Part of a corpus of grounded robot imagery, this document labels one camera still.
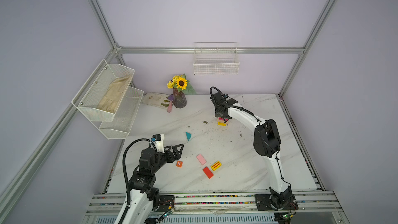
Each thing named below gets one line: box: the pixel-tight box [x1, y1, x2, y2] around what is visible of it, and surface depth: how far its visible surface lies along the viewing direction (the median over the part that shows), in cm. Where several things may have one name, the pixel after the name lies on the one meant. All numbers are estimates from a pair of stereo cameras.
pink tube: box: [167, 100, 173, 113], surface depth 113 cm
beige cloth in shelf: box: [96, 74, 133, 114], surface depth 81 cm
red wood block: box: [202, 166, 214, 179], surface depth 85 cm
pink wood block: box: [195, 153, 207, 166], surface depth 90 cm
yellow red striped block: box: [210, 160, 223, 172], surface depth 86 cm
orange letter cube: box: [175, 160, 183, 168], surface depth 88 cm
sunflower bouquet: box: [166, 73, 197, 95], surface depth 97 cm
